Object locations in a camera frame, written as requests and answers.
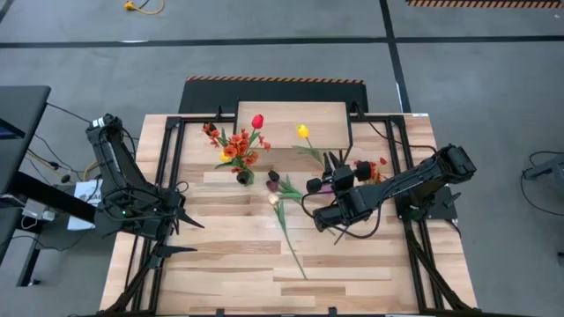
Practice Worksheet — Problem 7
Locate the black aluminium rig frame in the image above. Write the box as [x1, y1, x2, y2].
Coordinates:
[99, 104, 481, 317]

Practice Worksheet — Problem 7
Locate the black desk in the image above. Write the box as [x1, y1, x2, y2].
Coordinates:
[0, 85, 102, 288]

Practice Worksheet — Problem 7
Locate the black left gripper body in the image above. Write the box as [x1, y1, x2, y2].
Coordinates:
[145, 191, 182, 269]

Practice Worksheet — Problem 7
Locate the cream artificial tulip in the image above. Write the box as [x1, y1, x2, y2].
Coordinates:
[267, 192, 308, 282]

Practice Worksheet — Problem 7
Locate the white printed paper sheet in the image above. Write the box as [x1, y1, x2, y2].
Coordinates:
[67, 178, 106, 232]

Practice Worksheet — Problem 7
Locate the green glass vase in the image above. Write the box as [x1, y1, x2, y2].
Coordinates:
[235, 169, 256, 188]

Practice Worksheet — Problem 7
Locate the black artificial tulip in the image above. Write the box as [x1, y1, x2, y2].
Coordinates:
[267, 169, 301, 195]

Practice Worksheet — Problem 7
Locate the black yellow hazard strip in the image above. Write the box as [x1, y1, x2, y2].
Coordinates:
[404, 0, 564, 10]

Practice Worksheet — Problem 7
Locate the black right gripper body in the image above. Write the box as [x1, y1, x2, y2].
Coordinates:
[306, 161, 374, 195]

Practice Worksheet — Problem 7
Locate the orange artificial flower bunch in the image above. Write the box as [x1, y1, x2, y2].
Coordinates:
[202, 122, 272, 176]
[352, 156, 390, 186]

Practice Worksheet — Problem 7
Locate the black hazard-striped floor mat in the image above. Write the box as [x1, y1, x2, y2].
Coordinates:
[178, 75, 369, 114]

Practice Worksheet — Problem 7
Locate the thin black floor cable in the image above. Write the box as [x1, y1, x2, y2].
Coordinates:
[45, 102, 93, 125]

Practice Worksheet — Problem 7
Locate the wooden shelf with black legs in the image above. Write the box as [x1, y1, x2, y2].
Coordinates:
[232, 100, 354, 167]

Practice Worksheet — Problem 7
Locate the yellow floor cable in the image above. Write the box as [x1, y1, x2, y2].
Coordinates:
[122, 0, 167, 16]

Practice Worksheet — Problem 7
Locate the dark laptop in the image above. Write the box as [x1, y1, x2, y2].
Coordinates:
[0, 117, 26, 141]

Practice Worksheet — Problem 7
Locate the grey floor device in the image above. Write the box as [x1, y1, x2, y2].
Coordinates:
[522, 152, 564, 181]

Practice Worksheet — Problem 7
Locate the white power strip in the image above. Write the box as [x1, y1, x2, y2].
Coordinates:
[20, 198, 57, 222]

